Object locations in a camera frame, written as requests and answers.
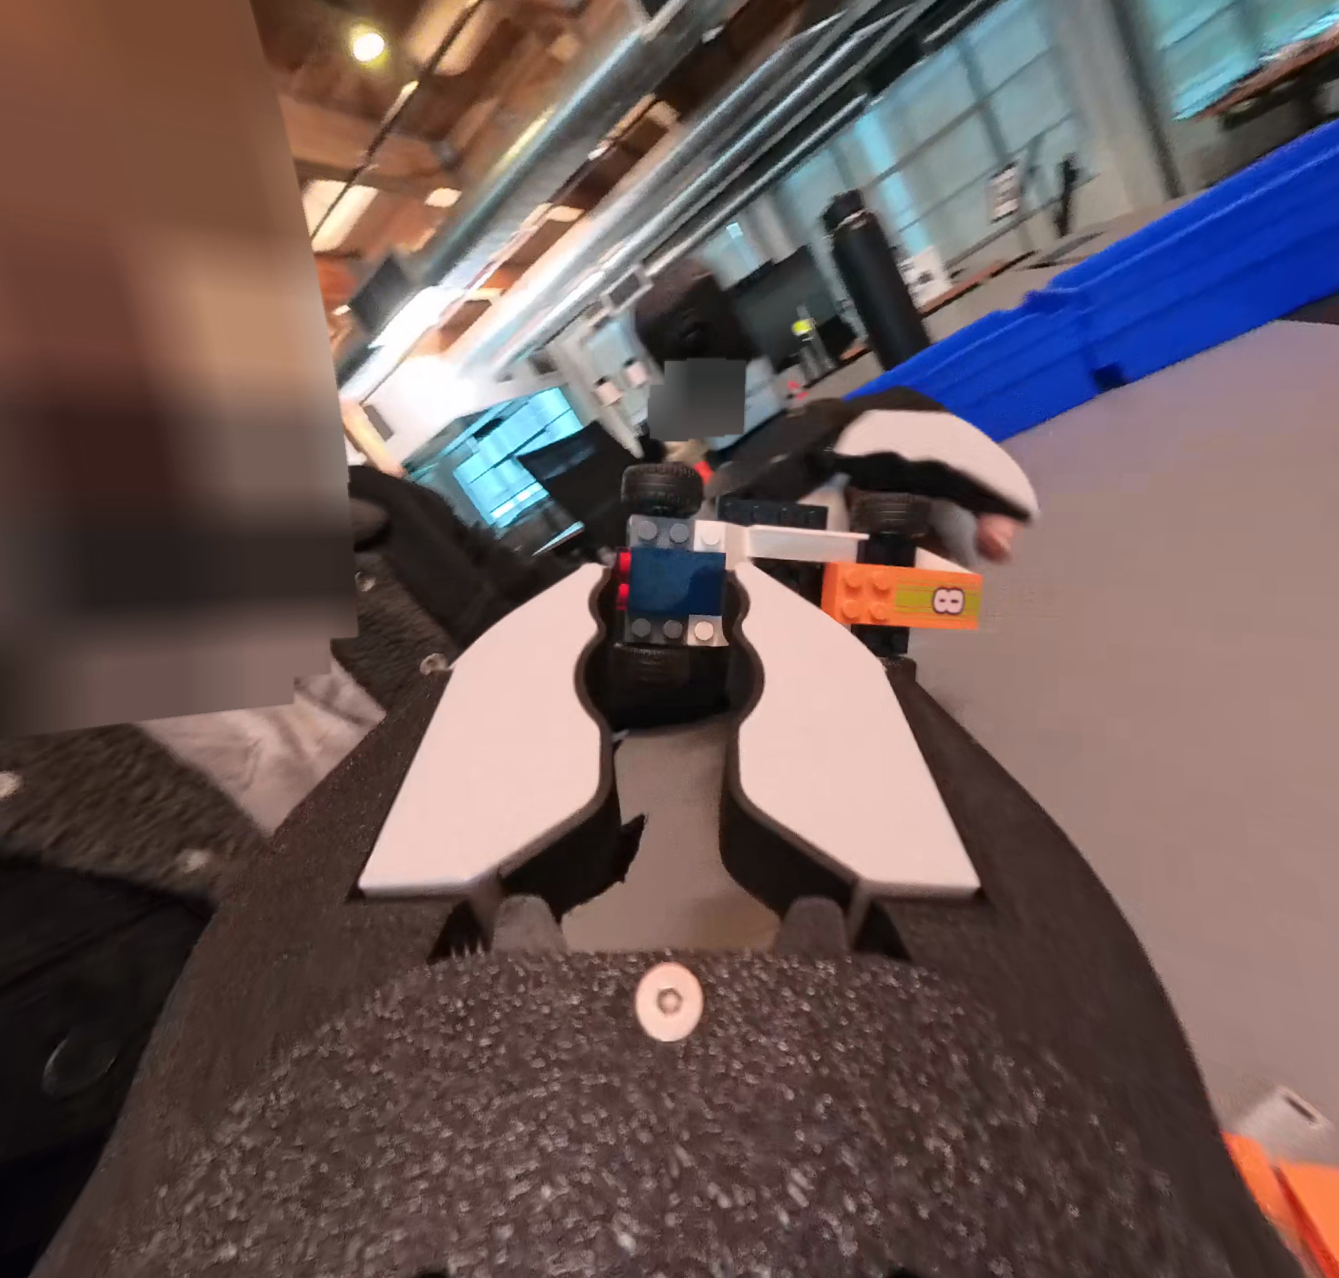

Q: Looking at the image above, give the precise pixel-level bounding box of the black water bottle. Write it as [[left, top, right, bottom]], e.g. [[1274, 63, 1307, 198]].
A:
[[823, 192, 930, 373]]

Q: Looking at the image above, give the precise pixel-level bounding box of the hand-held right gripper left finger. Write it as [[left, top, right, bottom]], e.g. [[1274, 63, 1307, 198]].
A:
[[358, 565, 617, 915]]

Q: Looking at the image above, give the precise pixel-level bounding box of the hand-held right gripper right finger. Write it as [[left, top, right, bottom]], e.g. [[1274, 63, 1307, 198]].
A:
[[720, 574, 983, 915]]

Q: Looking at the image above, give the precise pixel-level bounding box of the person's pale printed shirt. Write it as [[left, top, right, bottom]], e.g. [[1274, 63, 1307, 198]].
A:
[[143, 658, 392, 834]]

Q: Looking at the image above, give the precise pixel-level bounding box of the orange lego race car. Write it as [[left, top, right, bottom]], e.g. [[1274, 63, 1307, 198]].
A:
[[606, 461, 986, 725]]

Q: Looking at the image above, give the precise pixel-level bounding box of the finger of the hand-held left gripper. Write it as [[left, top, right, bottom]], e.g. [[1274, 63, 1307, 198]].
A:
[[833, 408, 1038, 527]]

